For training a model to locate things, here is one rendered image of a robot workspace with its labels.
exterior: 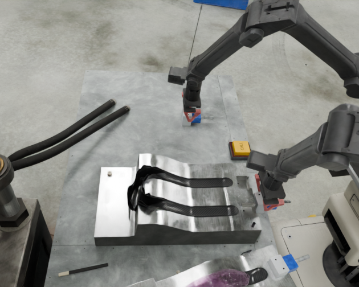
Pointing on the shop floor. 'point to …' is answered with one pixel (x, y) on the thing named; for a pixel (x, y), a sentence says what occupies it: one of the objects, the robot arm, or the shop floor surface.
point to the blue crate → (225, 3)
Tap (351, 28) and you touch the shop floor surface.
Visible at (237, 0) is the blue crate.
